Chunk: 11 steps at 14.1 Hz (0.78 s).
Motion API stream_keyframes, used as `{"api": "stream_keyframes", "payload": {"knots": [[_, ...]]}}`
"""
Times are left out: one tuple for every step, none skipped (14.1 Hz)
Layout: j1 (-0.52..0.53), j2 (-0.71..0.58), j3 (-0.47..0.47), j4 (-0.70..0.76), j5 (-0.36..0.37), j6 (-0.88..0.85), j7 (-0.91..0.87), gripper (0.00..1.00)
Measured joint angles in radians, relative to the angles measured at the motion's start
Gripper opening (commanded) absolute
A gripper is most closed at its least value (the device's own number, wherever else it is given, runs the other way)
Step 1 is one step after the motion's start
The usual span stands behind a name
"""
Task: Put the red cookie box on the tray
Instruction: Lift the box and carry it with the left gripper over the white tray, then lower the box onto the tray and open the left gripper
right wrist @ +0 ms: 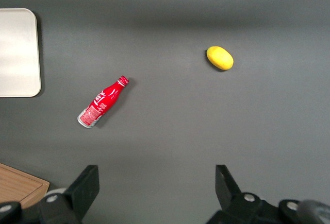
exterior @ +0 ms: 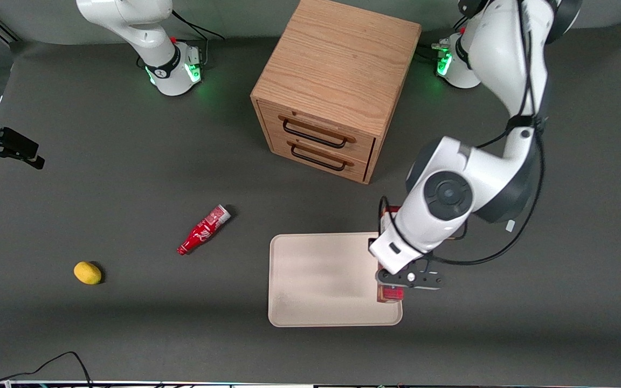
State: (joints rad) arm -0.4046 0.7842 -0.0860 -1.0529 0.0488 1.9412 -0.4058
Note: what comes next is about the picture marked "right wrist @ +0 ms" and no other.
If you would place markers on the wooden drawer cabinet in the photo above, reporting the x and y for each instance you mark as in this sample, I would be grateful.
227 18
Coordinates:
18 185

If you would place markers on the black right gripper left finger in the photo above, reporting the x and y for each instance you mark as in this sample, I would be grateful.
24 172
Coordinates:
82 190

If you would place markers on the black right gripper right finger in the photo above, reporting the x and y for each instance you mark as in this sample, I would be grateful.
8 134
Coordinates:
229 190

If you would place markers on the yellow lemon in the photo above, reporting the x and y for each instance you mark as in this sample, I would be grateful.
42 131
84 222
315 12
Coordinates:
220 58

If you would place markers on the beige plastic tray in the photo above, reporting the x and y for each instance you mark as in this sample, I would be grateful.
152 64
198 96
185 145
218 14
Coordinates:
18 54

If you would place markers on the red soda bottle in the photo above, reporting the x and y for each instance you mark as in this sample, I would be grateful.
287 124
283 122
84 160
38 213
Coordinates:
100 103

